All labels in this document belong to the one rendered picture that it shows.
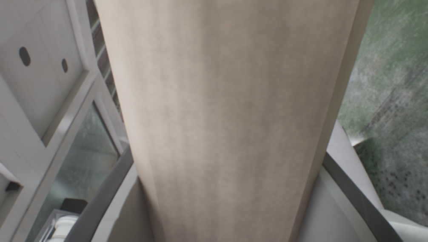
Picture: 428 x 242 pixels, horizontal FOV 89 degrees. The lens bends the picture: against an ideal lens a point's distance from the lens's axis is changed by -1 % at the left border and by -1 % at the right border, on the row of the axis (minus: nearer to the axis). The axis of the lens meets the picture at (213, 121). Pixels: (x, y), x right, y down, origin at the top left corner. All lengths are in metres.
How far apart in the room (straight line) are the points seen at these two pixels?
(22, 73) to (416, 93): 1.85
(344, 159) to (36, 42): 1.54
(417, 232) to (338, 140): 1.02
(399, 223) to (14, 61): 1.01
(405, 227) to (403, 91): 1.26
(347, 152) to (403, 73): 0.60
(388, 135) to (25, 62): 1.94
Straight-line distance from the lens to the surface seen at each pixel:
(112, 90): 4.08
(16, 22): 0.77
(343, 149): 1.59
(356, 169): 1.53
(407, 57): 1.81
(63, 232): 0.53
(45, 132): 1.00
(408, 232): 0.65
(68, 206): 1.17
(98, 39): 3.93
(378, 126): 1.96
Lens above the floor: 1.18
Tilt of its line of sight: level
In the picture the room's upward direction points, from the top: 90 degrees counter-clockwise
